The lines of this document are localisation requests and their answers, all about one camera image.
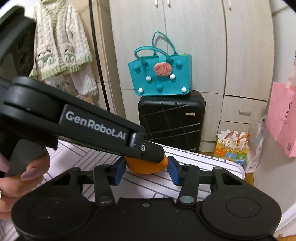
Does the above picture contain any cream knit cardigan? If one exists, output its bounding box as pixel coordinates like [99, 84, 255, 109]
[30, 1, 99, 99]

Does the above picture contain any black suitcase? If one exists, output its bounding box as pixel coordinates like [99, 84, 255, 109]
[138, 90, 206, 152]

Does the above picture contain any teal felt handbag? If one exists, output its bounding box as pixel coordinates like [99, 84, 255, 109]
[128, 31, 192, 96]

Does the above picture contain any tall cardboard box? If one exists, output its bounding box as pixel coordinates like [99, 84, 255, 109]
[72, 1, 125, 118]

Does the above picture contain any black clothes rack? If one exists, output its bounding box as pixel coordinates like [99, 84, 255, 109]
[88, 0, 110, 112]

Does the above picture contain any person left hand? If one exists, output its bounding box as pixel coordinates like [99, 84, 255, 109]
[1, 151, 50, 220]

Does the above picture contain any striped tablecloth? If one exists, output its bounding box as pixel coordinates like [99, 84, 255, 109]
[0, 138, 246, 241]

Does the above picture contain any pink tote bag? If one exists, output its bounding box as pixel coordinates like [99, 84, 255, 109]
[266, 65, 295, 158]

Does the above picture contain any beige wooden wardrobe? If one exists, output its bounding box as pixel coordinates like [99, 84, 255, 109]
[99, 0, 276, 153]

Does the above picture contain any orange egg sponge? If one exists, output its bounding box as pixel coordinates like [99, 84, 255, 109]
[125, 156, 168, 174]

